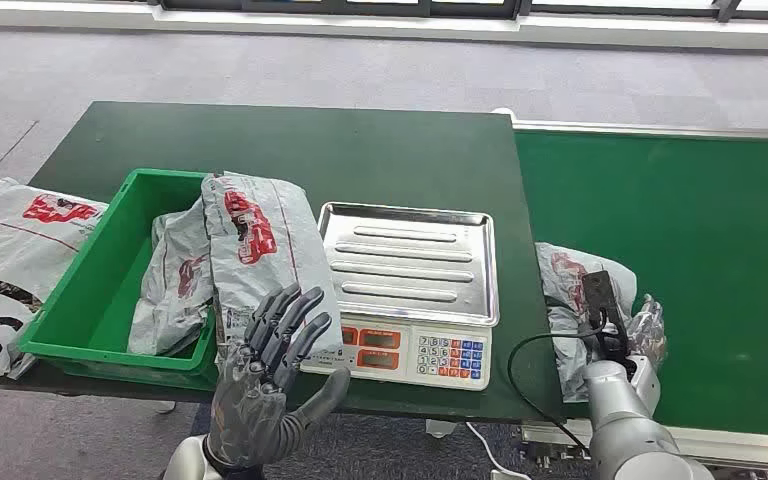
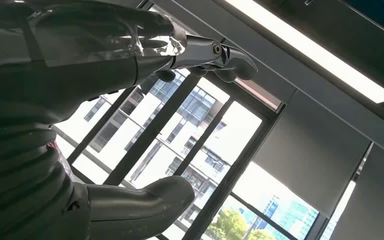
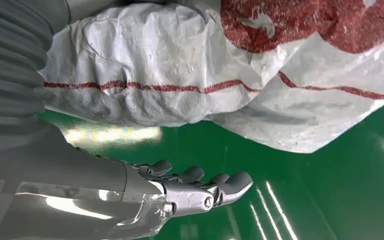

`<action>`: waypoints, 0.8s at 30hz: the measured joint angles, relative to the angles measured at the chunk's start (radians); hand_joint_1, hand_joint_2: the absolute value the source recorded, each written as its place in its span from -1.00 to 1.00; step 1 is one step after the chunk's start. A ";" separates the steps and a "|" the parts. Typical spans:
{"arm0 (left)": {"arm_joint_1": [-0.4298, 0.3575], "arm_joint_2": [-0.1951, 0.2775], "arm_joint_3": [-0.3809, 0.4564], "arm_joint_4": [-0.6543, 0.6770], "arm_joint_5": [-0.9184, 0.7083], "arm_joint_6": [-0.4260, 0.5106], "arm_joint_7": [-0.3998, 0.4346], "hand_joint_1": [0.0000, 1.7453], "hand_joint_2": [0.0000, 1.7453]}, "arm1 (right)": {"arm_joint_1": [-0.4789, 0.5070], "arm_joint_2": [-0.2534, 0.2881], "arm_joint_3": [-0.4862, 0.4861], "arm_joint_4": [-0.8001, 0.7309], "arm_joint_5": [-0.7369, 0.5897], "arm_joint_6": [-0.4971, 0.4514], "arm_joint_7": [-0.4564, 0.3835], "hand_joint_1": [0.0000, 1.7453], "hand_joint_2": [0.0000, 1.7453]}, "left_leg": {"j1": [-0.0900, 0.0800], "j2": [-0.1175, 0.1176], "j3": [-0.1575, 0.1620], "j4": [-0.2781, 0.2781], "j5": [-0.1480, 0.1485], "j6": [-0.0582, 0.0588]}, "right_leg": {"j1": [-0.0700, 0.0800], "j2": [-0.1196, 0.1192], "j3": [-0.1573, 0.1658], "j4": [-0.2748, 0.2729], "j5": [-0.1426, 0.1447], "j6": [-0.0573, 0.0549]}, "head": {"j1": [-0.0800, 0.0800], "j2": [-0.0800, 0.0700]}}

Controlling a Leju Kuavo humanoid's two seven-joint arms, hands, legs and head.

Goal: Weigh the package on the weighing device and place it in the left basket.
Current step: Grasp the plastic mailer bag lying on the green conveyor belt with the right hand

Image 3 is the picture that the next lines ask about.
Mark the green conveyor belt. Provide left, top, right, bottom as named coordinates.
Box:
left=37, top=91, right=384, bottom=240

